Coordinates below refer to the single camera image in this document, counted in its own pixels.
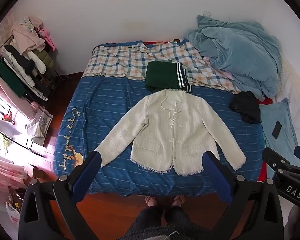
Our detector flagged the white tweed jacket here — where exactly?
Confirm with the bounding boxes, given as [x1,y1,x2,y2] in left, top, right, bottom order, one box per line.
[94,89,247,176]

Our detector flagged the person's left leg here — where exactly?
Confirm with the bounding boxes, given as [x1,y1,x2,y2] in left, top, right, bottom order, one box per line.
[137,206,165,230]

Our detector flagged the person's foot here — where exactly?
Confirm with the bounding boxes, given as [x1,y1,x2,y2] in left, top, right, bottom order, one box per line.
[172,195,185,207]
[144,195,157,207]

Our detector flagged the person's right foot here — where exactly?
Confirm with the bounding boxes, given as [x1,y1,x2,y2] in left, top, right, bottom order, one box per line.
[172,195,185,207]

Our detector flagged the black phone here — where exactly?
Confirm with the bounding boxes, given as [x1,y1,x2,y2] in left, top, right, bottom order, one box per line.
[271,120,283,139]

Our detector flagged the white floral cloth bag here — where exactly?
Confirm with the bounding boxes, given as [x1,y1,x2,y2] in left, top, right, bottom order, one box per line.
[27,106,53,141]

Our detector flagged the light blue pillow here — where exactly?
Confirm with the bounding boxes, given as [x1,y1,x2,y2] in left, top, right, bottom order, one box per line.
[259,97,300,167]

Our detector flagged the black metal clothes rack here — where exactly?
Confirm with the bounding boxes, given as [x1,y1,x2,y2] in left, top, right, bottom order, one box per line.
[0,36,61,103]

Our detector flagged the white plastic bag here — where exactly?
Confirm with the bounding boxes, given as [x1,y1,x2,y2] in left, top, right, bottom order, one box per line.
[6,201,21,230]

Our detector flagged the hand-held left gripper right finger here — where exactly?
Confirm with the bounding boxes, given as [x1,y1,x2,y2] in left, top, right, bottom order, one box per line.
[201,151,284,240]

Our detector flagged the pink clothes hanger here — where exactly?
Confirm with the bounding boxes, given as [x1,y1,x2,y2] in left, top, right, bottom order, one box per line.
[41,29,56,51]

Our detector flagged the person's grey fleece top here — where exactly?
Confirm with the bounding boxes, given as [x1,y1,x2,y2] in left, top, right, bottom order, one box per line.
[125,219,216,240]

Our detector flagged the plaid blanket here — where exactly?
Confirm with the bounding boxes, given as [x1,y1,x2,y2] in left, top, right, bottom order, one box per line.
[142,39,273,182]

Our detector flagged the person's right forearm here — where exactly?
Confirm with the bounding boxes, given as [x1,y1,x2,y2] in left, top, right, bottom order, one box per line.
[284,204,300,240]

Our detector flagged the person's left foot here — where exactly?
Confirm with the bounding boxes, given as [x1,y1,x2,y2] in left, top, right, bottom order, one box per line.
[144,195,157,207]

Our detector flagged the pile of hanging clothes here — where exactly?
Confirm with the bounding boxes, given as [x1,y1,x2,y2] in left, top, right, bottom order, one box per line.
[0,16,56,98]

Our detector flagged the light blue blanket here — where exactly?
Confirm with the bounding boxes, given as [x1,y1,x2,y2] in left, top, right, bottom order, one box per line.
[184,15,282,102]

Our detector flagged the person's right leg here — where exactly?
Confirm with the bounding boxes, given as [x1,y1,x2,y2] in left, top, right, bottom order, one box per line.
[164,206,191,228]

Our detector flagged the green folded garment white stripes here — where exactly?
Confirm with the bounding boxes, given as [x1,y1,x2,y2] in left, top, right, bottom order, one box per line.
[144,61,192,94]

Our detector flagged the black cloth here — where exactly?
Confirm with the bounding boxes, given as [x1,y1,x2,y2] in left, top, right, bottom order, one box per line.
[229,91,261,124]

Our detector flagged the person's leg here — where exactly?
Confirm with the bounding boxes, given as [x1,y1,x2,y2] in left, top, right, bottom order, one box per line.
[164,206,191,228]
[137,206,165,230]

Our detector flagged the blue striped plaid bed cover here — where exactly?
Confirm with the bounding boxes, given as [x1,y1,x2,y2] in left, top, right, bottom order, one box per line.
[53,39,266,197]

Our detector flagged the small cardboard box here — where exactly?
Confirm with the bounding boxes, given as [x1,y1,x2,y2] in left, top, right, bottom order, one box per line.
[31,167,47,180]

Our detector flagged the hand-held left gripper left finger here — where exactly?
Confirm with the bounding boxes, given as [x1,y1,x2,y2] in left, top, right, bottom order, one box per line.
[19,151,102,240]

